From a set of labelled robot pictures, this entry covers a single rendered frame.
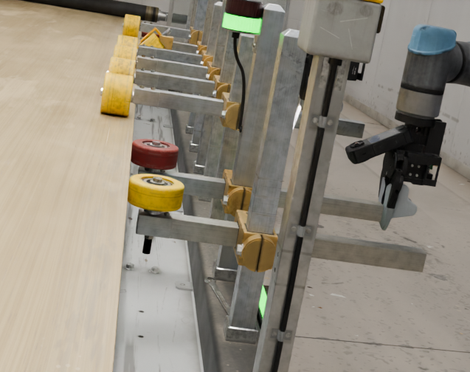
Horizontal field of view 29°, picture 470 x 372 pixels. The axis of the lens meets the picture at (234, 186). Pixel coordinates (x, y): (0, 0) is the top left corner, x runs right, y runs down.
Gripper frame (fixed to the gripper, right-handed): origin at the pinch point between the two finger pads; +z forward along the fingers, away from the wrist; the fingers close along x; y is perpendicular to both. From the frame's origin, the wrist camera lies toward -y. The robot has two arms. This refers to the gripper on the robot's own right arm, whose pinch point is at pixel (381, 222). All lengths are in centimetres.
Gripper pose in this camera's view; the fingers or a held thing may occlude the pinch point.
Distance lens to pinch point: 165.8
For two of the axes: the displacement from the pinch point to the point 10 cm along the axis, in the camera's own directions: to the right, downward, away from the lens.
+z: -1.7, 9.6, 2.4
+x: -0.9, -2.6, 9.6
